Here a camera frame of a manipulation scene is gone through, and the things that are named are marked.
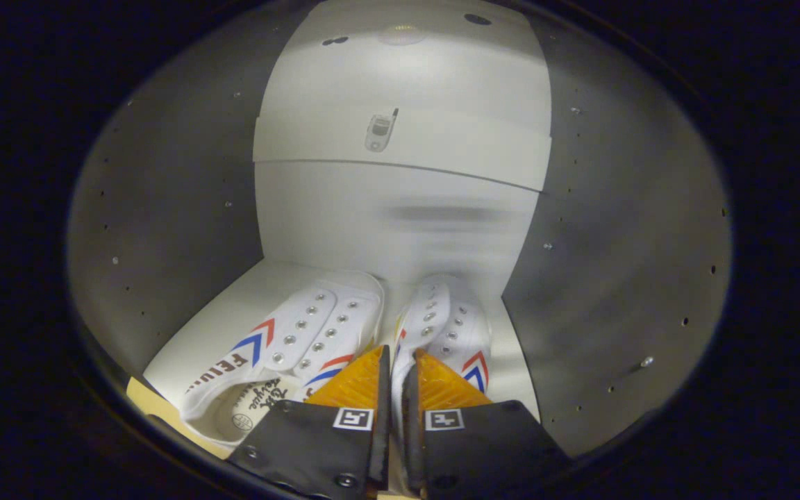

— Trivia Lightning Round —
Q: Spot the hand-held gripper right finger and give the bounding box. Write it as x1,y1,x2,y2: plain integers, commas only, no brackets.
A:
402,349,571,500

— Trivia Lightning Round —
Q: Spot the white canvas shoe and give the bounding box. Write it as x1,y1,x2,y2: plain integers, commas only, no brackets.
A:
387,273,493,431
179,269,385,449

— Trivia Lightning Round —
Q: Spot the grey shoe cabinet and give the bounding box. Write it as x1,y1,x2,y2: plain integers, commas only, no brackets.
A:
67,0,734,459

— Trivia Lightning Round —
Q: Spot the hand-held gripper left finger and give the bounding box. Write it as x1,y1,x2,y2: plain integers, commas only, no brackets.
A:
226,344,392,500

